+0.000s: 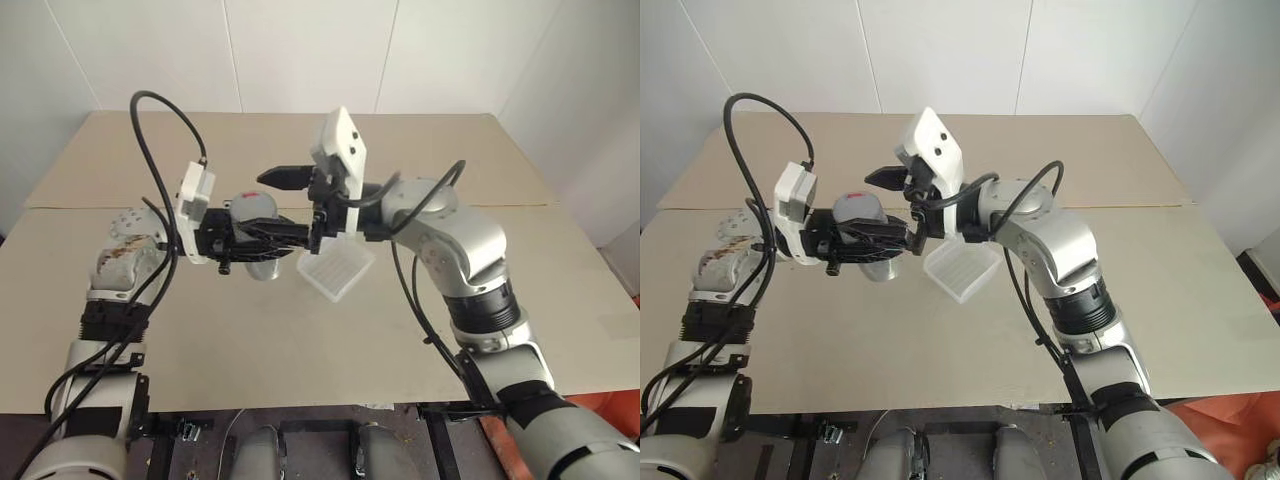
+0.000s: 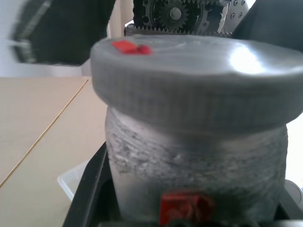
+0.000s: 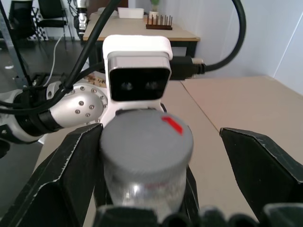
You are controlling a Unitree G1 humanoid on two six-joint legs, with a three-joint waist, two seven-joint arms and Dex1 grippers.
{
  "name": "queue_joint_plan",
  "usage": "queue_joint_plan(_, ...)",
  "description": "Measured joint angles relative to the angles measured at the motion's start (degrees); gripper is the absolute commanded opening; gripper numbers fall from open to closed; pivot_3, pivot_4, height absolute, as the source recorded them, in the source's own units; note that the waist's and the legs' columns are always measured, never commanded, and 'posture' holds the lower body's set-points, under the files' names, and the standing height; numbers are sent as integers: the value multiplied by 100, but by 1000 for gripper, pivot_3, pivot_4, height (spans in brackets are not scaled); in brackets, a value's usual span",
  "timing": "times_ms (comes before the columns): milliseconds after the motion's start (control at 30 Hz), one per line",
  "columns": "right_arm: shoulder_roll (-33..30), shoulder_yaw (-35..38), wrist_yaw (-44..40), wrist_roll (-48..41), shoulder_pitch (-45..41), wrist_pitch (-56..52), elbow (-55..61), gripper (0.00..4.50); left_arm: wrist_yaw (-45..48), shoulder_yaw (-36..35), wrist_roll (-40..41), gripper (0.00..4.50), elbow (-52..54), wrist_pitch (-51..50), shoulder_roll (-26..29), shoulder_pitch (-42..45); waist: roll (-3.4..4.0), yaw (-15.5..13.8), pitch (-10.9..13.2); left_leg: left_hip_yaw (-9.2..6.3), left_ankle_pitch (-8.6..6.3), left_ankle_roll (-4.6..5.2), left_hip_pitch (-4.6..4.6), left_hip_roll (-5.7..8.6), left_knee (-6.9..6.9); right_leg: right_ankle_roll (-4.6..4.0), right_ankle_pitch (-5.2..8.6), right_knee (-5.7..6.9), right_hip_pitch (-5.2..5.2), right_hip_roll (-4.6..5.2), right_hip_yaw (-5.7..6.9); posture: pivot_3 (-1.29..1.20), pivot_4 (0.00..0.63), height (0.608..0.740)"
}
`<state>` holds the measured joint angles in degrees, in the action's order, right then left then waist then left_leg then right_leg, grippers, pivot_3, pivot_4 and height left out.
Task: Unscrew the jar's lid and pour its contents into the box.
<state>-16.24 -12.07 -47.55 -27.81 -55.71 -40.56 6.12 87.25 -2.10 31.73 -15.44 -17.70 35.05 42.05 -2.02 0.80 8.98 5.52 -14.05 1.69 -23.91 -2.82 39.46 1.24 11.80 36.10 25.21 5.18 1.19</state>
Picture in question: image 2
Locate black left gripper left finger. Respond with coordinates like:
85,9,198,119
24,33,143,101
62,142,124,227

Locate grey jar lid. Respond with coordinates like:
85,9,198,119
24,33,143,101
89,34,303,133

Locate grey jar body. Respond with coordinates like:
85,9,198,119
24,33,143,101
104,106,289,224

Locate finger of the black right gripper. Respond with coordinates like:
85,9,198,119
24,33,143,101
232,0,303,52
11,0,116,66

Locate clear plastic box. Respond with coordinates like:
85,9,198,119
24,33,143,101
56,162,92,203

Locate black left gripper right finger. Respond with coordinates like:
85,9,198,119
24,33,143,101
274,181,303,227

